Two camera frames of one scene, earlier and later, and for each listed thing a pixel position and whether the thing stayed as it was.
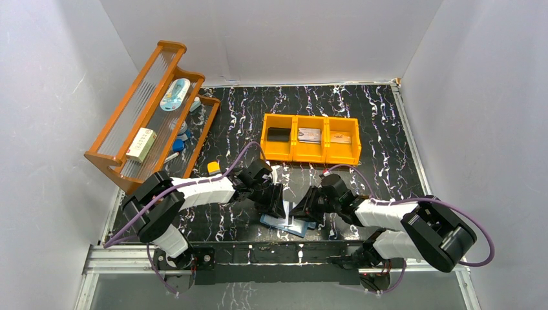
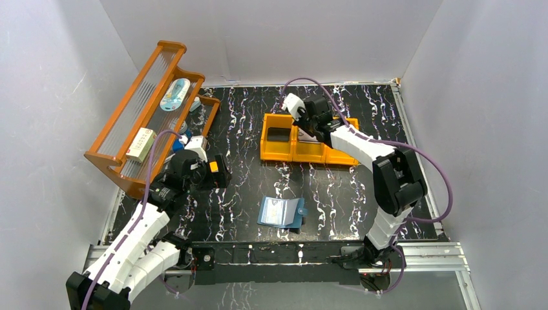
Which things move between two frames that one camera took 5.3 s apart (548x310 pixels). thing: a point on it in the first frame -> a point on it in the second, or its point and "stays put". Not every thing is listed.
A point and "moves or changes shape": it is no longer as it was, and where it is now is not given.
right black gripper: x=309 y=204 -> x=305 y=124
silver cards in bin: x=309 y=135 stays put
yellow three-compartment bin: x=323 y=152 stays put
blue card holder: x=298 y=228 moves or changes shape
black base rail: x=278 y=263 stays put
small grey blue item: x=196 y=104 stays put
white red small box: x=141 y=144 stays put
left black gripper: x=273 y=198 -> x=221 y=172
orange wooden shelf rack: x=160 y=123 stays put
